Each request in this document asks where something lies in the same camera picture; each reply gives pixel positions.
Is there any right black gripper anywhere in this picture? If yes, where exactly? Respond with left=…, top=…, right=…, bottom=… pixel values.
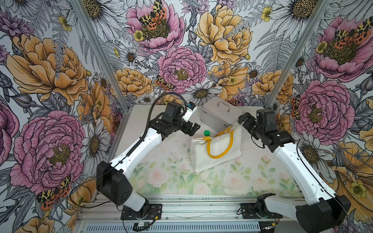
left=237, top=112, right=265, bottom=140

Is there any white pouch with yellow handles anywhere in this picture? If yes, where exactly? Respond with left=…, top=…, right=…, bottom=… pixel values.
left=189, top=122, right=242, bottom=173

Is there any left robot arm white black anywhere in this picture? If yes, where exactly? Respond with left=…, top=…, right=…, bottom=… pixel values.
left=96, top=102, right=200, bottom=219

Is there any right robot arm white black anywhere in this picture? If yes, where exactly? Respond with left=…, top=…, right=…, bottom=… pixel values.
left=238, top=108, right=351, bottom=233

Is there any silver metal case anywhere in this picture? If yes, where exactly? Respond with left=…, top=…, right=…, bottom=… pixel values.
left=200, top=97, right=243, bottom=133

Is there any right corner aluminium post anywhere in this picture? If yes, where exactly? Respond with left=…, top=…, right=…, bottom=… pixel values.
left=264, top=0, right=330, bottom=108

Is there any corner aluminium post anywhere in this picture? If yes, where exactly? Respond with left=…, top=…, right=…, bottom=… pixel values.
left=69, top=0, right=130, bottom=111
left=264, top=0, right=330, bottom=108

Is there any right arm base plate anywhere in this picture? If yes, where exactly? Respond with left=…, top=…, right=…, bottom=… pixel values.
left=240, top=203, right=283, bottom=219

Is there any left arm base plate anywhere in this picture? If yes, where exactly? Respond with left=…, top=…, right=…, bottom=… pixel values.
left=120, top=203, right=163, bottom=220

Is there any aluminium front rail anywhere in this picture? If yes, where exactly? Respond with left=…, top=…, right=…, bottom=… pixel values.
left=74, top=194, right=304, bottom=233

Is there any left corner aluminium post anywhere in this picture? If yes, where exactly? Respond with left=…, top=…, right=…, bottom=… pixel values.
left=69, top=0, right=130, bottom=111

